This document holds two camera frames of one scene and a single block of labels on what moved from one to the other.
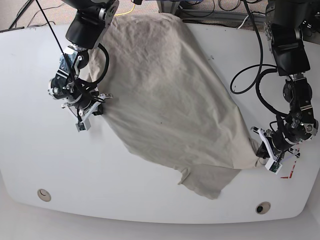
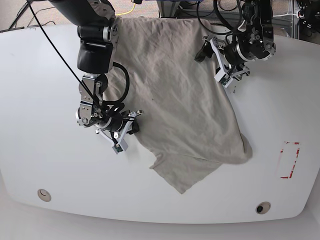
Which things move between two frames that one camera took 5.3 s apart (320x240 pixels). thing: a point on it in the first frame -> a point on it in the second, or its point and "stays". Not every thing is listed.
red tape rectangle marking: [290, 176] stays
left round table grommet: [44, 195] stays
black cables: [260, 65] -> [223, 19]
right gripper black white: [275, 163] -> [227, 74]
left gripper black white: [96, 109] -> [113, 128]
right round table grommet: [263, 207] stays
